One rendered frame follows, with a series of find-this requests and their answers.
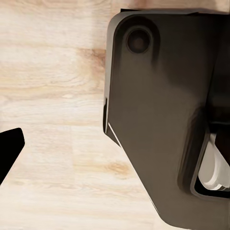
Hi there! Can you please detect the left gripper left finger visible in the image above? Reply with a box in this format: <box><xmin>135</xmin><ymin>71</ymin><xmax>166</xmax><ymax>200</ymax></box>
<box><xmin>0</xmin><ymin>127</ymin><xmax>25</xmax><ymax>185</ymax></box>

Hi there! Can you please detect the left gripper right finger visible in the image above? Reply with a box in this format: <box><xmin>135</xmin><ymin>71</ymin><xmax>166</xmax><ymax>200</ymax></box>
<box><xmin>215</xmin><ymin>127</ymin><xmax>230</xmax><ymax>166</ymax></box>

